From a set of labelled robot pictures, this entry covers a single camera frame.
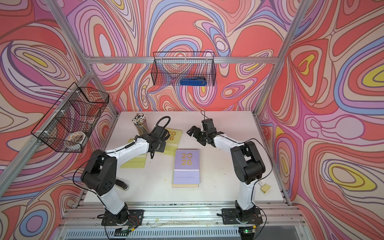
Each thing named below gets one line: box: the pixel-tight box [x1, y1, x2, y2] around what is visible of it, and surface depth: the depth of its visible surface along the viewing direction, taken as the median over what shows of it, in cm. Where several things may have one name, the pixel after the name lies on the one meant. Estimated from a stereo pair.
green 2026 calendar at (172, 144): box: [164, 127, 183, 157], surface depth 103 cm
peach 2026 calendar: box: [172, 184, 199, 188], surface depth 86 cm
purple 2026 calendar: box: [173, 148, 200, 184], surface depth 90 cm
